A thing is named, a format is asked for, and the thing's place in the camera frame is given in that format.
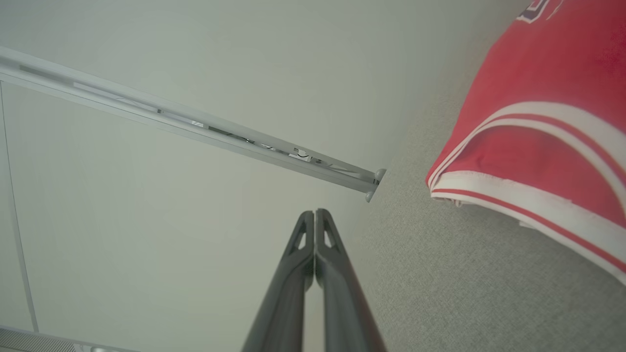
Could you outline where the grey metal partition post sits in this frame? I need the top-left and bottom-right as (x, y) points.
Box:
(0, 46), (387, 203)

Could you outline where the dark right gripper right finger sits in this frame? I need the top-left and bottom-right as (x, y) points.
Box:
(314, 209), (387, 352)

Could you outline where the red shirt with white sleeves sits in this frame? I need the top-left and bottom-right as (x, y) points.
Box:
(425, 0), (626, 286)

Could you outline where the grey ribbed strip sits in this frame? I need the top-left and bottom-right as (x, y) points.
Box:
(0, 325), (142, 352)

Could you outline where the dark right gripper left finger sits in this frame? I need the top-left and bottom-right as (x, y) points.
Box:
(242, 210), (314, 352)

